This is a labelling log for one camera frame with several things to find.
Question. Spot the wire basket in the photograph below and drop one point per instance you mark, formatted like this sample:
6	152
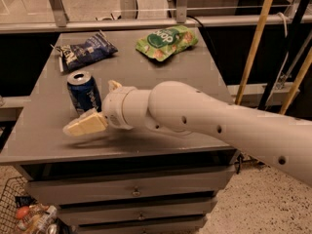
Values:
12	197

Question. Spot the grey drawer cabinet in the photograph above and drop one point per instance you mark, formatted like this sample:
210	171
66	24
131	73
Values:
117	181

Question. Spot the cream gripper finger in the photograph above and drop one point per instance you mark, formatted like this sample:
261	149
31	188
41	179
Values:
88	123
113	85

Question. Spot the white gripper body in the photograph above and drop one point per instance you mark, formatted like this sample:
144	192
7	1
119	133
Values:
113	109

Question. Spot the snacks in basket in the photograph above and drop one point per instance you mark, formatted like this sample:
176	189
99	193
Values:
36	220

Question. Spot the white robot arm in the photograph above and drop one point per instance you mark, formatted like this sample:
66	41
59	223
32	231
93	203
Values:
175	108

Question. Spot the grey metal railing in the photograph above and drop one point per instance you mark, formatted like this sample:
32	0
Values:
25	16

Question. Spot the green rice chip bag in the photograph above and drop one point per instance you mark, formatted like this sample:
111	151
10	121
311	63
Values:
166	42

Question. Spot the blue pepsi can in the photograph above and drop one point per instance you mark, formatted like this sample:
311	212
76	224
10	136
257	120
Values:
83	91

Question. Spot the blue chip bag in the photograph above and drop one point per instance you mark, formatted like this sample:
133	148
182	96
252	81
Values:
76	56

